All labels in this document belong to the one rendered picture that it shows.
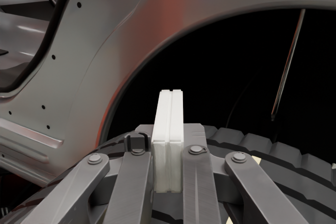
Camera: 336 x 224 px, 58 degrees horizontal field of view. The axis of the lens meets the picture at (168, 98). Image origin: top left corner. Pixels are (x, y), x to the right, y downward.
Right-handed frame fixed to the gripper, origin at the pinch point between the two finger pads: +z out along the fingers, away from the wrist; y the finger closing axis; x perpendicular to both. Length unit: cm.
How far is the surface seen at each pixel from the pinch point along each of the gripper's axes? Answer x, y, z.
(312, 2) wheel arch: 4.9, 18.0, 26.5
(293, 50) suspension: -7, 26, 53
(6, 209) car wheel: -70, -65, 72
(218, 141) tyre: -8.7, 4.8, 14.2
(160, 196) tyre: -8.6, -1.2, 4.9
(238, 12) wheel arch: 3.5, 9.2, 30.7
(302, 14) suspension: 0, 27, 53
